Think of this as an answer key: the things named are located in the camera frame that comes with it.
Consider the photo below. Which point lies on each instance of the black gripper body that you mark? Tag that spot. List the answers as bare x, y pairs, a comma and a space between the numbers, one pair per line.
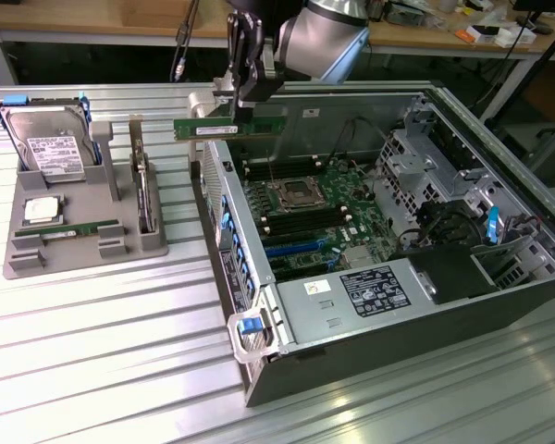
268, 5

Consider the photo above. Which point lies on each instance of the green RAM stick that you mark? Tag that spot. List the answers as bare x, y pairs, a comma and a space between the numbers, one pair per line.
85, 228
203, 128

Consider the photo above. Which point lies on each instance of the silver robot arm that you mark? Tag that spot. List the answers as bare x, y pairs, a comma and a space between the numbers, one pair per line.
324, 41

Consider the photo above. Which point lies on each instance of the RAM slot with white latches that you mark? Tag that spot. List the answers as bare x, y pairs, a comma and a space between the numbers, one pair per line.
328, 219
328, 209
287, 165

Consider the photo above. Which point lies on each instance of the brown cardboard box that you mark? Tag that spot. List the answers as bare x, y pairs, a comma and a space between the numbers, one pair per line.
157, 11

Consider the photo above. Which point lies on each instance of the thin metal locking lever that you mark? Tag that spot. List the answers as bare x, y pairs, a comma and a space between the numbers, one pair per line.
270, 166

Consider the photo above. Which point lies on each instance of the grey metal device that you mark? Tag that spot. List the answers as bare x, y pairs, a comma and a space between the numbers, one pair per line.
409, 16

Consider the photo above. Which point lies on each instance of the metal CPU socket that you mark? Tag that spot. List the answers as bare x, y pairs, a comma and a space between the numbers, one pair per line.
300, 194

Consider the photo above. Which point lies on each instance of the wooden workbench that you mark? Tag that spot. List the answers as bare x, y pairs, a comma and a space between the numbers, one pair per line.
421, 41
74, 18

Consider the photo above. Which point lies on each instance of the green motherboard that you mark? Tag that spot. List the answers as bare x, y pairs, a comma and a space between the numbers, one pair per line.
351, 185

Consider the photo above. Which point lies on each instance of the long black expansion slot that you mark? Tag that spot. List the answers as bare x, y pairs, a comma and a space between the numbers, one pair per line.
296, 237

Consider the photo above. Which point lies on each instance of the silver disk bay cage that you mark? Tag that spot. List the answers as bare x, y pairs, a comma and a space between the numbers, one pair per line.
411, 162

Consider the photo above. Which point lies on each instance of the orange and white box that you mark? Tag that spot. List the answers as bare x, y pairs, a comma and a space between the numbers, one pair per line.
472, 34

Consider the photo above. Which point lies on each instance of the grey parts rack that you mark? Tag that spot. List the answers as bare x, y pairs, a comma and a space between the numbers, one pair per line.
97, 208

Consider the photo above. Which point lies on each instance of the silver hard disk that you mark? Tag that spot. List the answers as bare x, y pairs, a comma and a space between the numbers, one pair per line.
51, 148

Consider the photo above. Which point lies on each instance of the black expansion slot blue clip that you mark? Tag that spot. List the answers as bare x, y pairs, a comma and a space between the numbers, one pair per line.
300, 272

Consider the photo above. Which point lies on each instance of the silver finned heatsink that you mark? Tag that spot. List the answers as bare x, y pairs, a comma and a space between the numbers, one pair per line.
356, 256

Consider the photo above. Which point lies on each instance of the blue disk carrier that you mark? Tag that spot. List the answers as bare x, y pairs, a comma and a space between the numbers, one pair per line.
16, 99

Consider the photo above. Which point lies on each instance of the black monitor stand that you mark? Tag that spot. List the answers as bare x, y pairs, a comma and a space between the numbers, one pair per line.
532, 7

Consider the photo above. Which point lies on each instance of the CPU chip with silver lid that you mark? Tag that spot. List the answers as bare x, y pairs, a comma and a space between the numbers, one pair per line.
41, 210

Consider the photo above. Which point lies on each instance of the silver power supply unit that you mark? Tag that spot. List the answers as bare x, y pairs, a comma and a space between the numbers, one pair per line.
314, 314

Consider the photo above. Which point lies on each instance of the blue case release latch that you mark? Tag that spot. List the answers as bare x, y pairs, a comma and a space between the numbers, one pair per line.
250, 326

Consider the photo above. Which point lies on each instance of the black slanted pole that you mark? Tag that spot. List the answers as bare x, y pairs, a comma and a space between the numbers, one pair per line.
552, 60

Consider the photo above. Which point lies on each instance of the blue disk bay clip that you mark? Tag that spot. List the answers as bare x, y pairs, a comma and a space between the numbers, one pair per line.
492, 226

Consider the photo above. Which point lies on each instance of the black plastic shroud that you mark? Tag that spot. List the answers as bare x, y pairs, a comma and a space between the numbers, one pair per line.
453, 273

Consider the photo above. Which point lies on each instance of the open PC case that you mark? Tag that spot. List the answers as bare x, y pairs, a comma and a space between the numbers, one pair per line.
398, 351

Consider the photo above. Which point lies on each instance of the graphics card with metal bracket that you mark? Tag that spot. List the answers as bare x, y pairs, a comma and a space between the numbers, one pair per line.
143, 194

